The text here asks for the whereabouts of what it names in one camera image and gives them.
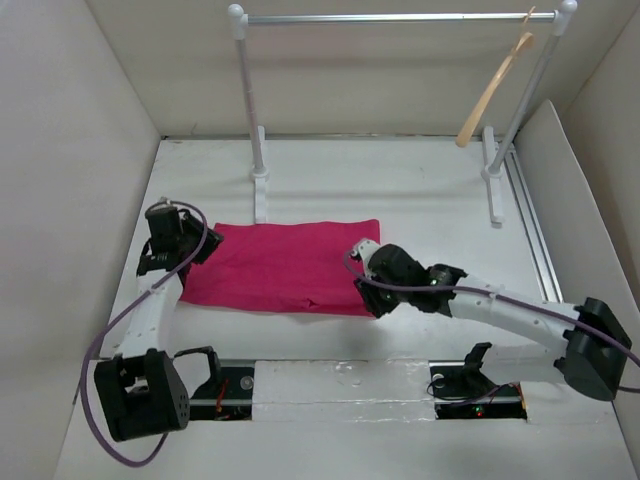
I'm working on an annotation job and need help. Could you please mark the pink trousers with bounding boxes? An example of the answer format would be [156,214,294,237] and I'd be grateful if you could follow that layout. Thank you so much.
[180,219,380,318]

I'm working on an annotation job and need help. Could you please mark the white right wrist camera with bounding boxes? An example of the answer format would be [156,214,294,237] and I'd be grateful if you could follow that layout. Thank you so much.
[349,238,381,277]

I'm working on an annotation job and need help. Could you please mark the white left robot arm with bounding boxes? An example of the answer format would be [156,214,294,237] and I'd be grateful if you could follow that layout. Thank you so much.
[94,202,223,442]

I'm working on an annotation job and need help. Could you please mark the beige wooden hanger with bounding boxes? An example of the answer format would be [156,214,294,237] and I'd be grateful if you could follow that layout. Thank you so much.
[455,6,536,148]

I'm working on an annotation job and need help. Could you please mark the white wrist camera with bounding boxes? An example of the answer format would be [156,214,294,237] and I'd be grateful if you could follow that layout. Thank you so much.
[349,238,381,277]
[149,197,174,211]

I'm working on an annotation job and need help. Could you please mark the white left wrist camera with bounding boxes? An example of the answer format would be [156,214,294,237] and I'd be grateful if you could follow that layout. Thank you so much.
[149,197,174,211]

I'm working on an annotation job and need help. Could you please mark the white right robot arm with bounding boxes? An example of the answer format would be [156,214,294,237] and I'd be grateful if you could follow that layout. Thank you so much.
[343,239,639,406]

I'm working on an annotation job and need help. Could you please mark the white clothes rack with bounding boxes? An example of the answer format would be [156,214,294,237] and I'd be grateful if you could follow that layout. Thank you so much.
[227,1,578,226]

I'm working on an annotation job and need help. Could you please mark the aluminium side rail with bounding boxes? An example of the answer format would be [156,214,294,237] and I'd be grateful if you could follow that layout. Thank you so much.
[504,146,564,302]

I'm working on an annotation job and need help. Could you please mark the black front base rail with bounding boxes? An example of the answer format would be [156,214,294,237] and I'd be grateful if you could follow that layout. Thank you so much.
[192,359,526,423]

